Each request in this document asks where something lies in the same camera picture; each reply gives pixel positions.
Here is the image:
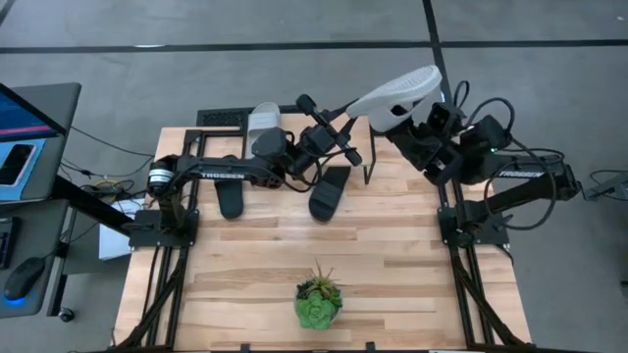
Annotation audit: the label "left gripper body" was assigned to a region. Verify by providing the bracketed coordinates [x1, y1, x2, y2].
[288, 105, 355, 178]

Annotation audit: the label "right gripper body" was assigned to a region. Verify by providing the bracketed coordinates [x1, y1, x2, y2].
[385, 120, 445, 173]

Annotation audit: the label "light grey slide sandal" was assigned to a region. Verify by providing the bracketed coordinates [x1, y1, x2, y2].
[244, 101, 282, 161]
[345, 65, 444, 134]

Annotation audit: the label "black slide sandal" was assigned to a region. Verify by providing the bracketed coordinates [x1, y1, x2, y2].
[214, 154, 245, 221]
[308, 165, 352, 224]

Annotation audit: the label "wooden shelf black metal legs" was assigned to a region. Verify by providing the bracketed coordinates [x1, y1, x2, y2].
[241, 111, 378, 186]

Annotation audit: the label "succulent in white geometric pot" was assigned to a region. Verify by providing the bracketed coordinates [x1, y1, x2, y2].
[293, 259, 344, 330]

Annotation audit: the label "black desk beam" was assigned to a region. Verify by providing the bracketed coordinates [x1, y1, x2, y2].
[48, 175, 136, 235]

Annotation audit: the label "white paper sheet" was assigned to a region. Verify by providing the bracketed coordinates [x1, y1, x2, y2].
[97, 203, 134, 261]

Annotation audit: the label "dark grey desk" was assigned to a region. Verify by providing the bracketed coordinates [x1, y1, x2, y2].
[0, 81, 82, 318]

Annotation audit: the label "computer monitor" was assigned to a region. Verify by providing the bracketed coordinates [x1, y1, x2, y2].
[0, 81, 69, 143]

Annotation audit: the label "black smartphone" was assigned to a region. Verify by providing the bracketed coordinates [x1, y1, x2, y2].
[0, 142, 36, 186]

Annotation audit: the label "black computer mouse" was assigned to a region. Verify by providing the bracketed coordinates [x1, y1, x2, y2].
[2, 256, 47, 301]

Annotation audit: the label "black keyboard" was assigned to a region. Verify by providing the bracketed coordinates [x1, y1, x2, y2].
[0, 215, 21, 271]

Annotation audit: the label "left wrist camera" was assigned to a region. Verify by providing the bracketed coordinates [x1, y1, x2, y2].
[307, 126, 338, 154]

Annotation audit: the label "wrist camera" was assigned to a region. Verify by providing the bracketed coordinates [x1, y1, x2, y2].
[307, 126, 338, 154]
[425, 100, 466, 132]

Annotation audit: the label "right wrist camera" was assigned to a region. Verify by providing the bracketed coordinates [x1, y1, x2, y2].
[425, 100, 466, 132]

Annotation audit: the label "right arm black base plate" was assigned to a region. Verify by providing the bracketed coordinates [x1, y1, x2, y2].
[438, 205, 510, 246]

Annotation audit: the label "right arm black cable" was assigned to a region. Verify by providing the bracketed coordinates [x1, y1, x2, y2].
[453, 80, 565, 231]

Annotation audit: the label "grey floor plug with cable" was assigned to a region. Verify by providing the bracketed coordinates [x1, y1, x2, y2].
[586, 169, 628, 202]

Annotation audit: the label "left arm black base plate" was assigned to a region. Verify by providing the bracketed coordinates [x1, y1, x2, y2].
[128, 208, 200, 249]

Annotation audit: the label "thin black floor cable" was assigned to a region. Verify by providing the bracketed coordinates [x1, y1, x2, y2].
[70, 125, 156, 159]

